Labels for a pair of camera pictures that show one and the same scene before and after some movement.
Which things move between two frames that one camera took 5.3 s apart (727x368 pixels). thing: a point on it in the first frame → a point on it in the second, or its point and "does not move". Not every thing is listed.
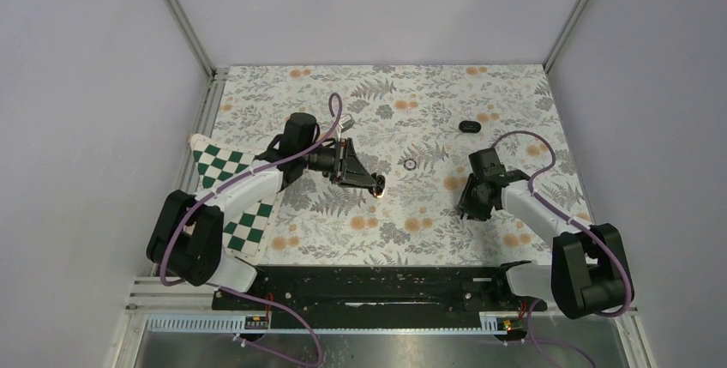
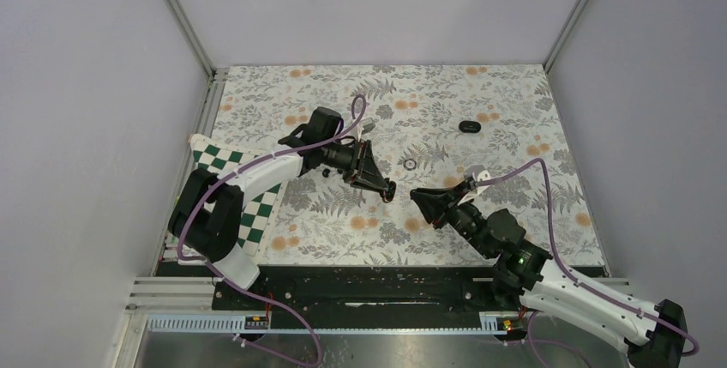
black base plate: (378, 289) does not move
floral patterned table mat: (415, 126) does not move
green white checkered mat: (246, 228) does not move
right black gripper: (466, 204) → (434, 206)
